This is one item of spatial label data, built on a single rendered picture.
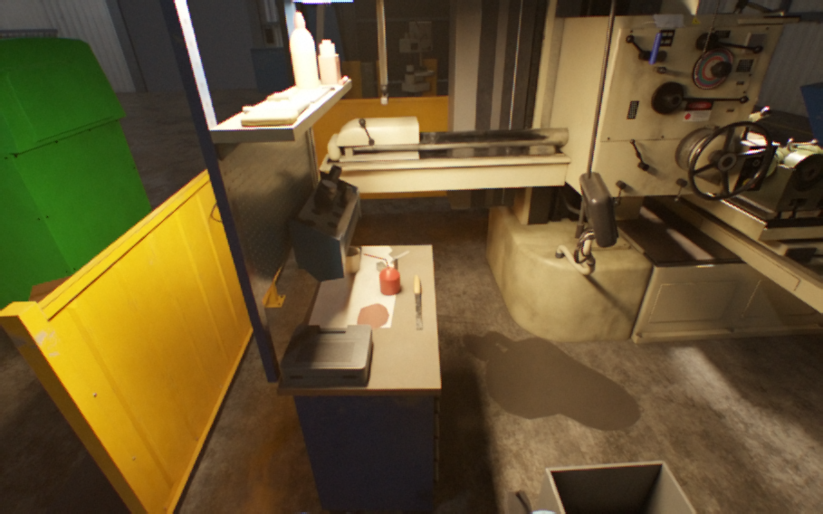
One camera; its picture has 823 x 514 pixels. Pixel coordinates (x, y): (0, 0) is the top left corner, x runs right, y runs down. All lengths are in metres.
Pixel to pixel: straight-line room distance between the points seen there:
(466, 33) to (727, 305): 2.40
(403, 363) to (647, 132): 1.68
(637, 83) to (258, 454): 2.60
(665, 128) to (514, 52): 0.95
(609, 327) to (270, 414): 2.20
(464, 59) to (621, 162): 1.08
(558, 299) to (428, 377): 1.61
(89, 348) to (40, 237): 2.07
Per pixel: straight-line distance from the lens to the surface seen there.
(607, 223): 1.79
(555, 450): 2.38
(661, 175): 2.51
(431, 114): 4.47
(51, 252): 3.71
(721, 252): 3.20
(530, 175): 2.51
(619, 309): 2.94
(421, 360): 1.34
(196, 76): 0.98
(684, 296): 3.11
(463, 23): 2.66
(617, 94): 2.25
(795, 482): 2.80
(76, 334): 1.64
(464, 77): 2.68
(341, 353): 1.29
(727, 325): 3.49
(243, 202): 1.13
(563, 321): 2.86
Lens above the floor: 1.90
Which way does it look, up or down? 30 degrees down
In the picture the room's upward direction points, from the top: 2 degrees counter-clockwise
